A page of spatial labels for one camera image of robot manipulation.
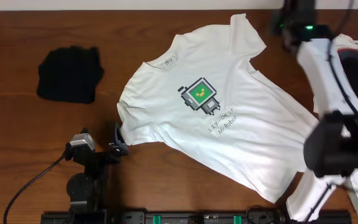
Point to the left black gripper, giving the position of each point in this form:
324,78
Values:
105,154

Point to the white robot print t-shirt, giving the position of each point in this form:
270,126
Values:
204,98

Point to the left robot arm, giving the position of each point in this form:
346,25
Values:
88,189

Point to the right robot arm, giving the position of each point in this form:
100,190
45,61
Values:
331,150

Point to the folded black cloth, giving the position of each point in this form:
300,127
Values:
70,74

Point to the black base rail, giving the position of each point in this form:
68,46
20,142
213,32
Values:
251,216

